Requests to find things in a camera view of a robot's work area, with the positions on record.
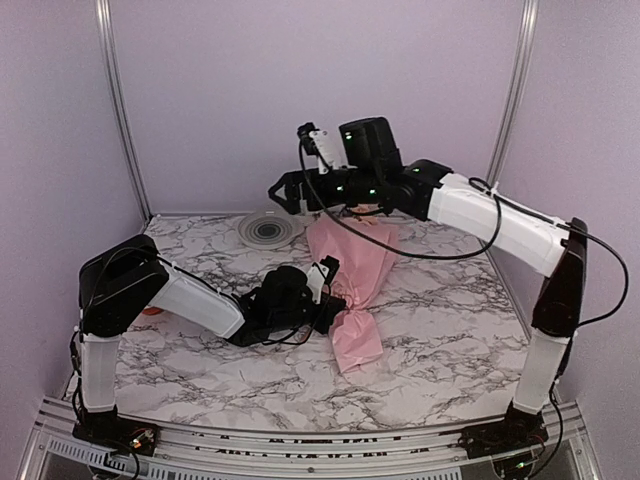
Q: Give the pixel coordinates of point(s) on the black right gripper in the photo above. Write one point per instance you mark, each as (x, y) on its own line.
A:
(294, 179)

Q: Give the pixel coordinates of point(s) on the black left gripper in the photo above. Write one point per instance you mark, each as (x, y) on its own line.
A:
(336, 305)

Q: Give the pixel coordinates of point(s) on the pink wrapping paper sheet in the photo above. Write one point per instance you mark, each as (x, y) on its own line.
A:
(363, 269)

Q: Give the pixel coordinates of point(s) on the beige raffia ribbon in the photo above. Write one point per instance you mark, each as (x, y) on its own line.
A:
(303, 338)

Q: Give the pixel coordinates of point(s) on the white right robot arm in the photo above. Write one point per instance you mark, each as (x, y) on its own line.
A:
(371, 172)

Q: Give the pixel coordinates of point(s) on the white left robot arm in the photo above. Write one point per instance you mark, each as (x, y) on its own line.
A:
(117, 285)

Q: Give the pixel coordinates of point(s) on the striped grey ceramic plate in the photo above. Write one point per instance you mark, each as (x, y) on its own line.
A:
(269, 230)

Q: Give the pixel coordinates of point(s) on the white bowl with red outside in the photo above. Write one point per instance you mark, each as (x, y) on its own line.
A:
(152, 311)

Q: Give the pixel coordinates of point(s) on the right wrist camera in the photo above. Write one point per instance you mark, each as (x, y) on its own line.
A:
(320, 144)

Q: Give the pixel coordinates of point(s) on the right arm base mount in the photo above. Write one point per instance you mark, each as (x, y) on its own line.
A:
(516, 430)

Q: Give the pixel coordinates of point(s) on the left aluminium frame post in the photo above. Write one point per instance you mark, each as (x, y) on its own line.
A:
(109, 51)

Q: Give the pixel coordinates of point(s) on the aluminium frame post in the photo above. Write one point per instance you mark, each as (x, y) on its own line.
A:
(517, 84)
(109, 51)

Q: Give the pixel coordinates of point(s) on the right aluminium frame post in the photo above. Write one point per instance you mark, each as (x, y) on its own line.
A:
(517, 84)

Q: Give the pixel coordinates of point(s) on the aluminium front rail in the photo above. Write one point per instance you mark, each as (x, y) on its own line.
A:
(193, 452)

